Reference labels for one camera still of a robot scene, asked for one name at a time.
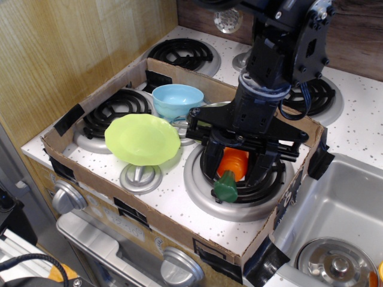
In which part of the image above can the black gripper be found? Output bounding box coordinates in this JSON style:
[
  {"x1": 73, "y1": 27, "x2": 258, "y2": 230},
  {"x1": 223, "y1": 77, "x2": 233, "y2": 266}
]
[{"x1": 186, "y1": 84, "x2": 309, "y2": 186}]

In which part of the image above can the orange toy carrot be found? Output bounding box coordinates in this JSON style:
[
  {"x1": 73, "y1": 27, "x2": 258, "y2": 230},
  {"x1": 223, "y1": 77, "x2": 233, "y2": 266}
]
[{"x1": 214, "y1": 147, "x2": 249, "y2": 203}]

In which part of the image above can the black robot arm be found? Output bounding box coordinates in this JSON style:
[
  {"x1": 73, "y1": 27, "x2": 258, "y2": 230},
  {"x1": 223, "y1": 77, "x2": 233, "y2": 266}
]
[{"x1": 187, "y1": 1, "x2": 335, "y2": 185}]

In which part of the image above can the light green plastic plate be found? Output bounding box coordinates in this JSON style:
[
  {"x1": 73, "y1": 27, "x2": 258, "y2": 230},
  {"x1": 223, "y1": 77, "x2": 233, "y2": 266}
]
[{"x1": 105, "y1": 114, "x2": 181, "y2": 166}]

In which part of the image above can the front right black burner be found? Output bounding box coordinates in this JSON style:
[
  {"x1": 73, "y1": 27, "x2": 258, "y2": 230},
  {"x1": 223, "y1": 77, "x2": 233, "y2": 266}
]
[{"x1": 184, "y1": 145, "x2": 294, "y2": 222}]

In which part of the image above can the black burner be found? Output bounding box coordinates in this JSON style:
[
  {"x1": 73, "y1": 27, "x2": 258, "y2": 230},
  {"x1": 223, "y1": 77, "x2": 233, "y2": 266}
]
[
  {"x1": 184, "y1": 145, "x2": 294, "y2": 222},
  {"x1": 74, "y1": 88, "x2": 157, "y2": 154},
  {"x1": 142, "y1": 38, "x2": 221, "y2": 77},
  {"x1": 283, "y1": 77, "x2": 344, "y2": 126}
]

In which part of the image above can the small stainless steel pot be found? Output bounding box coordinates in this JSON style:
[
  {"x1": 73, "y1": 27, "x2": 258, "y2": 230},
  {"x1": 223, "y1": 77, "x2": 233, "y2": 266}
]
[{"x1": 169, "y1": 101, "x2": 230, "y2": 126}]

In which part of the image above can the light blue plastic bowl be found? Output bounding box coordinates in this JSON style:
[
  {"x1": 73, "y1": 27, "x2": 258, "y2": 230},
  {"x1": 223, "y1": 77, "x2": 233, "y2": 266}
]
[{"x1": 152, "y1": 84, "x2": 204, "y2": 120}]

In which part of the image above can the silver stovetop knob back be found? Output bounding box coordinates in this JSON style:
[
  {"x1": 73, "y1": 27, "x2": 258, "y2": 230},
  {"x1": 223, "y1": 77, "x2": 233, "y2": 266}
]
[{"x1": 232, "y1": 49, "x2": 251, "y2": 72}]

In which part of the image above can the silver stovetop knob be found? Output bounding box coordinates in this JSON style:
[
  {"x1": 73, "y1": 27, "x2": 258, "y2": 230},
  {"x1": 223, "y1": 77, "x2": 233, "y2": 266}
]
[
  {"x1": 120, "y1": 164, "x2": 162, "y2": 195},
  {"x1": 232, "y1": 49, "x2": 251, "y2": 72}
]

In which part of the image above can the silver stovetop knob front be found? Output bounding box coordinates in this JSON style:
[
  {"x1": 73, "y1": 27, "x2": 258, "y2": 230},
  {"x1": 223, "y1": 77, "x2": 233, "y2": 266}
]
[{"x1": 120, "y1": 164, "x2": 162, "y2": 195}]

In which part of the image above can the back right black burner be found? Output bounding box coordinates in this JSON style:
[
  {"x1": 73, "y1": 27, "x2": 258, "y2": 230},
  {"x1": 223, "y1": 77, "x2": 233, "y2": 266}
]
[{"x1": 283, "y1": 77, "x2": 344, "y2": 126}]

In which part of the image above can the back left black burner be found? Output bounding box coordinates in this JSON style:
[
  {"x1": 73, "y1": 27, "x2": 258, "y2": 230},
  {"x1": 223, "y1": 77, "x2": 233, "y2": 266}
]
[{"x1": 142, "y1": 38, "x2": 221, "y2": 77}]

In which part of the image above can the stainless steel sink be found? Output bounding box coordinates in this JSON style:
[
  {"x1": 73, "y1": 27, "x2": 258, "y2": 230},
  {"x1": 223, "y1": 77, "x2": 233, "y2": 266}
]
[{"x1": 244, "y1": 152, "x2": 383, "y2": 287}]

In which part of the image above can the right silver oven knob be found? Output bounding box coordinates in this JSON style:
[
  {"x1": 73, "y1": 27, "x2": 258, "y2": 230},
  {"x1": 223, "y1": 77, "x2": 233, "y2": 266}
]
[{"x1": 160, "y1": 246, "x2": 205, "y2": 287}]

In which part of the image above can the silver oven knob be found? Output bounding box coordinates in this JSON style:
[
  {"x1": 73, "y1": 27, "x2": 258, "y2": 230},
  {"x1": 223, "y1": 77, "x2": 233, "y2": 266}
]
[
  {"x1": 160, "y1": 246, "x2": 205, "y2": 287},
  {"x1": 52, "y1": 180, "x2": 87, "y2": 215}
]

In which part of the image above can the hanging silver skimmer ladle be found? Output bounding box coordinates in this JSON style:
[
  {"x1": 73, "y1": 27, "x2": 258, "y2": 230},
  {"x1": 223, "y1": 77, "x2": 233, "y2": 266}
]
[{"x1": 214, "y1": 8, "x2": 243, "y2": 34}]

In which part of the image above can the silver pot lid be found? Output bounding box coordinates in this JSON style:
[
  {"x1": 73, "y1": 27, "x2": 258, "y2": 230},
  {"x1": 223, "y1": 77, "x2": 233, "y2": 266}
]
[{"x1": 294, "y1": 237, "x2": 381, "y2": 286}]

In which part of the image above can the front left black burner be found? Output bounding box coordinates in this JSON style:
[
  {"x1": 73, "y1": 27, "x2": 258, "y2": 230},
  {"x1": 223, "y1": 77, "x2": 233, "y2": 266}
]
[{"x1": 74, "y1": 88, "x2": 157, "y2": 154}]

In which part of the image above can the brown cardboard fence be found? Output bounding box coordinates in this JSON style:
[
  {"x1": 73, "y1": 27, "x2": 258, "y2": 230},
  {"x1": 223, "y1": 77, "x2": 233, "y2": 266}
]
[{"x1": 42, "y1": 59, "x2": 327, "y2": 286}]

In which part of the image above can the left silver oven knob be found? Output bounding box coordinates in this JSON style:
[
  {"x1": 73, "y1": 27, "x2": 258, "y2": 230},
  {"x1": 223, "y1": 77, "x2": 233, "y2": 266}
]
[{"x1": 52, "y1": 180, "x2": 87, "y2": 215}]

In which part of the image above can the orange object bottom left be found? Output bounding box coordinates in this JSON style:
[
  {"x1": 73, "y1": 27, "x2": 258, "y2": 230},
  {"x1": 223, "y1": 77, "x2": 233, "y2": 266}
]
[{"x1": 48, "y1": 264, "x2": 78, "y2": 282}]

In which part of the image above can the silver oven door handle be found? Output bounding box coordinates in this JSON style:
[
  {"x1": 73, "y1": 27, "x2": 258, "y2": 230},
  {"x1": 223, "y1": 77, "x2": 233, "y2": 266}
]
[{"x1": 56, "y1": 213, "x2": 165, "y2": 286}]

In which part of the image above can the black cable bottom left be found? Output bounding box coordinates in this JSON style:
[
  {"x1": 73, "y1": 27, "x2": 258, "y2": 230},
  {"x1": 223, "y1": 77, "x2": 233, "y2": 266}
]
[{"x1": 0, "y1": 253, "x2": 69, "y2": 287}]

